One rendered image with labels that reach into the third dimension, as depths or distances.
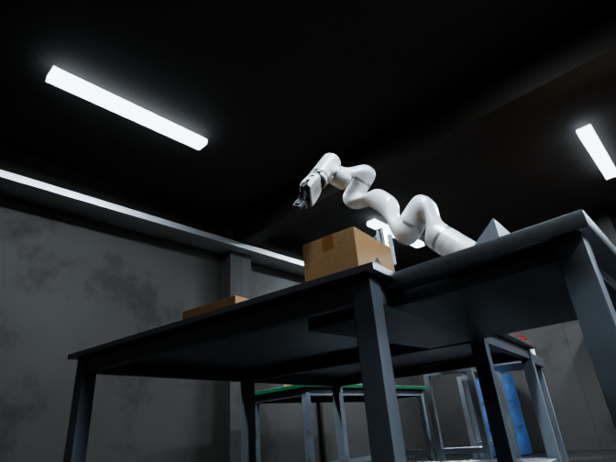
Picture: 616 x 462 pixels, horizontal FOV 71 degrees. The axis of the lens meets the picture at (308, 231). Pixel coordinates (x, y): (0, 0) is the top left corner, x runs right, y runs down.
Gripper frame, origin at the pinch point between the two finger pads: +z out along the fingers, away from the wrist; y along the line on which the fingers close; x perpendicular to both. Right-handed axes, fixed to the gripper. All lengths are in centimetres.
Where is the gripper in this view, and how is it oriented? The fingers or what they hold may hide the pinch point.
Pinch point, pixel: (298, 204)
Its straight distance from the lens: 162.8
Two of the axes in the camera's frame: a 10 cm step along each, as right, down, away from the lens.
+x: -8.9, -2.2, 3.9
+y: 1.0, 7.5, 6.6
